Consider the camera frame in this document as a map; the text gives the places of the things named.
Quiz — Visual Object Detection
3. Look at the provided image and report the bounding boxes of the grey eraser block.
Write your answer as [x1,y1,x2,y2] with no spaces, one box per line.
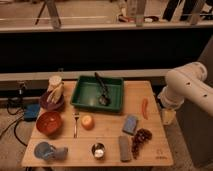
[118,136,131,162]

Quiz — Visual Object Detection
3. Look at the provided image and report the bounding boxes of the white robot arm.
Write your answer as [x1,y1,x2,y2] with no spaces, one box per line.
[157,62,213,125]

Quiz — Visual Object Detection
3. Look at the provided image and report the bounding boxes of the small metal cup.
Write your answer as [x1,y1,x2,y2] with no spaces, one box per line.
[91,143,105,160]

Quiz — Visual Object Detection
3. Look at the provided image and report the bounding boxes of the white paper cup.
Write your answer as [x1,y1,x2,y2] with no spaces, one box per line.
[48,75,62,91]

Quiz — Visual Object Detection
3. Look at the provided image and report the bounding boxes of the blue plastic cup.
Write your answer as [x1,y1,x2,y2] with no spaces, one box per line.
[34,142,68,161]

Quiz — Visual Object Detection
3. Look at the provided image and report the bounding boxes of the red chili pepper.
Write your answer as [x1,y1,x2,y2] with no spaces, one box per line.
[142,98,148,120]

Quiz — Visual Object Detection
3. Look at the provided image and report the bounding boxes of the dark grape bunch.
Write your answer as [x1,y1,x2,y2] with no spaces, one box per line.
[131,128,152,159]

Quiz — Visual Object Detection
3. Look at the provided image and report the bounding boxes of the blue sponge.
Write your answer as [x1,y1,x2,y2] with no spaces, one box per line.
[122,115,138,135]

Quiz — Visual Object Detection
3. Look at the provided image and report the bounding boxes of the black ladle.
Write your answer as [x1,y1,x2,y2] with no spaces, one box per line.
[94,72,110,106]

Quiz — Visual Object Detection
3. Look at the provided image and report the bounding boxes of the green plastic tray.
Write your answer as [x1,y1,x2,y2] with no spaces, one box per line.
[70,75,124,113]

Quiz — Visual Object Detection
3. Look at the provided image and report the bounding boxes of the orange fruit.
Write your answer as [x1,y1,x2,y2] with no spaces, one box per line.
[81,115,94,130]

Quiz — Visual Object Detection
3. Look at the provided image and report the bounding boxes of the metal fork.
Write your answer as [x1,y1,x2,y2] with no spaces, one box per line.
[74,112,79,138]

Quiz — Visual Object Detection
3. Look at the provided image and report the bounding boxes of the banana bunch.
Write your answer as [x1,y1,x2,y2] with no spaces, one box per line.
[47,84,63,103]

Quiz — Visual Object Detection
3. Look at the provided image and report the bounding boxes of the red-orange bowl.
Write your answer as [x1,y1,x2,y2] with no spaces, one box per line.
[36,111,62,135]

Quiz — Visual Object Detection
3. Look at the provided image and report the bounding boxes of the blue box on floor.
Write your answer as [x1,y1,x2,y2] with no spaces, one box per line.
[24,104,40,121]

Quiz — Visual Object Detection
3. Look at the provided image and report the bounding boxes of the black cables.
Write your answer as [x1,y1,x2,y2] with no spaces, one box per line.
[0,96,31,148]

